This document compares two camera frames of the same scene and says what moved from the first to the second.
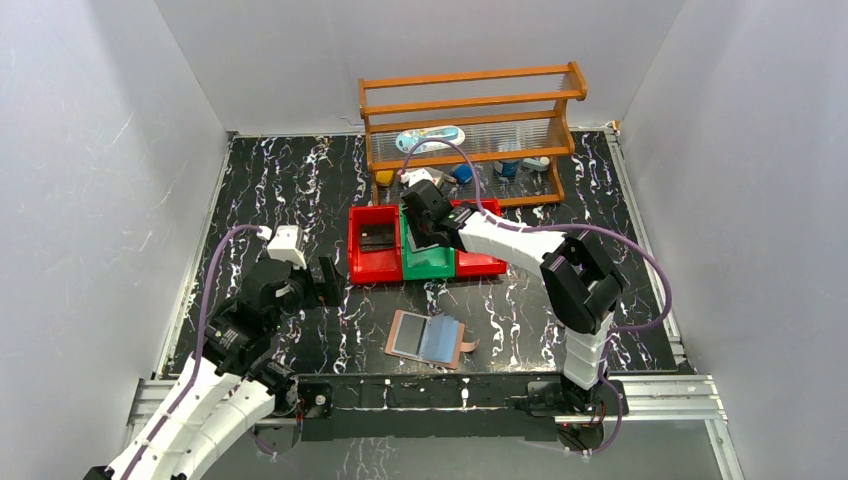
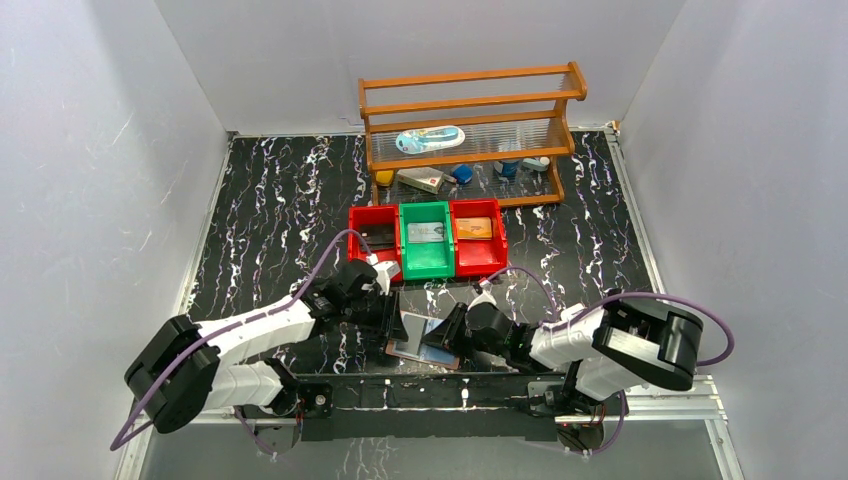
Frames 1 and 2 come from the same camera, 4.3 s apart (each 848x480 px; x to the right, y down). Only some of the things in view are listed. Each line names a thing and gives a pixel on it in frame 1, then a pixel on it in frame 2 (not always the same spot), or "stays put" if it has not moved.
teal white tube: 538,165 stays put
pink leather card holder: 435,339 stays put
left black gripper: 320,284 → 389,318
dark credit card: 377,236 stays put
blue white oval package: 407,139 stays put
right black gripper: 418,239 → 447,332
